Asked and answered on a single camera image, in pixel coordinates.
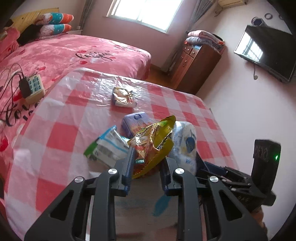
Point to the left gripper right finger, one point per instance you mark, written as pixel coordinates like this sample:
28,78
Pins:
207,210

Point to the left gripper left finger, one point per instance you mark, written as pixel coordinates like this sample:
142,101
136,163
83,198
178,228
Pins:
86,207

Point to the white Magicday bag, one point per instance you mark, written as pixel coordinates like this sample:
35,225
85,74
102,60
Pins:
184,150

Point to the blue white wipes pack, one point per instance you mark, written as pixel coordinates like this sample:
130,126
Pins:
108,148

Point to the yellow snack bag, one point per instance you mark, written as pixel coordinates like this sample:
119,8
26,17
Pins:
152,145

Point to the purple bear tissue pack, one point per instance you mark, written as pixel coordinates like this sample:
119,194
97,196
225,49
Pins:
134,122

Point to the right hand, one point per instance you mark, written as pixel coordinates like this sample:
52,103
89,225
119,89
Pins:
258,215

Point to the pink checkered tablecloth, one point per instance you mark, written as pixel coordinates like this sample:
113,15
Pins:
75,130

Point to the white power strip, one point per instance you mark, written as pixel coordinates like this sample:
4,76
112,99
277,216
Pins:
37,89

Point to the small crumpled golden wrapper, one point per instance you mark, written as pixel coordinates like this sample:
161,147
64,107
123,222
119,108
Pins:
123,98

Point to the black power adapter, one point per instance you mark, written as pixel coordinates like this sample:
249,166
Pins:
24,87

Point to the brown wooden cabinet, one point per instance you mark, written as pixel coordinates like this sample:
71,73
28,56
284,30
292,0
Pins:
193,67

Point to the pink bed with bedspread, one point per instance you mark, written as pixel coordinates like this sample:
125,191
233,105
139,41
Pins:
52,59

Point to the folded blankets on cabinet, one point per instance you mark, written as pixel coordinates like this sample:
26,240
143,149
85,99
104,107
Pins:
201,37

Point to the black garment by pillows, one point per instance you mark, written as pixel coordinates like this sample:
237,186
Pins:
29,34

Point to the lower cartoon bolster pillow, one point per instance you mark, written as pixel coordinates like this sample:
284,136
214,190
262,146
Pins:
49,30

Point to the cartoon bolster pillow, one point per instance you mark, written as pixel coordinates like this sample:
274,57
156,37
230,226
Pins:
53,18
49,30

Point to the grey curtain right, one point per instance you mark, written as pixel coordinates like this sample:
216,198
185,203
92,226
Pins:
201,7

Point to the grey curtain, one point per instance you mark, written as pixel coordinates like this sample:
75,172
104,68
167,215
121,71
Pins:
201,7
85,13

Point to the window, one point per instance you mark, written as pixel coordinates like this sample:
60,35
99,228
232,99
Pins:
155,14

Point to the upper cartoon bolster pillow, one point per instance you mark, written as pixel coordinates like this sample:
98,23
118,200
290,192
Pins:
53,18

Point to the yellow headboard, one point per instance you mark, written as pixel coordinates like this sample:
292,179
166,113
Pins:
21,22

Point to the grey curtain left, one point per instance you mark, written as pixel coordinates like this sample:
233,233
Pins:
85,13

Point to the wall mounted television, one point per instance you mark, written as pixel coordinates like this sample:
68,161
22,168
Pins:
271,49

